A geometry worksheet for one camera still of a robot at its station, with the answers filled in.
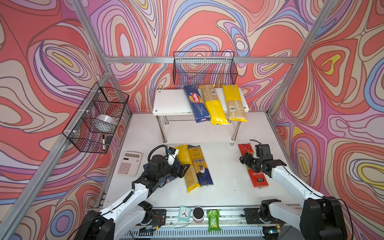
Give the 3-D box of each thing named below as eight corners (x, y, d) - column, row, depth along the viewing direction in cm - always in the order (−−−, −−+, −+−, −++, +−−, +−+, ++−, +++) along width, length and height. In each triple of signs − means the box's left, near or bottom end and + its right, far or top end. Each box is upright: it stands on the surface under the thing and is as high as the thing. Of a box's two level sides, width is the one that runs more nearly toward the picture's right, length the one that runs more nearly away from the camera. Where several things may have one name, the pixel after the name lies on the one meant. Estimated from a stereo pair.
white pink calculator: (119, 176, 89) (115, 173, 86) (126, 154, 99) (123, 151, 95) (136, 176, 89) (134, 173, 85) (142, 154, 99) (140, 151, 95)
